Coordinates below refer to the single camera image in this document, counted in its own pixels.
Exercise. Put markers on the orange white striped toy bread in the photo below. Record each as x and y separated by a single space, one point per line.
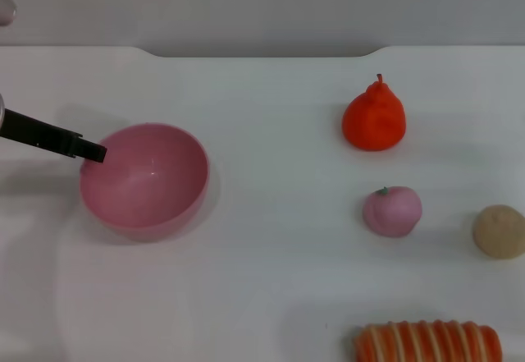
426 343

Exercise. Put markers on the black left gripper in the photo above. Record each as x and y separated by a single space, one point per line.
41 136

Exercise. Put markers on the pink plastic bowl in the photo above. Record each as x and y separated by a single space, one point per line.
143 189

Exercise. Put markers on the beige round toy fruit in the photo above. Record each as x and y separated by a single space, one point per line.
500 232

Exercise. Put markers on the pink toy peach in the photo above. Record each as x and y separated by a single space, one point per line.
393 212

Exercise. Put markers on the red toy pear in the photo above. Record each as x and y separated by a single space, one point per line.
375 122

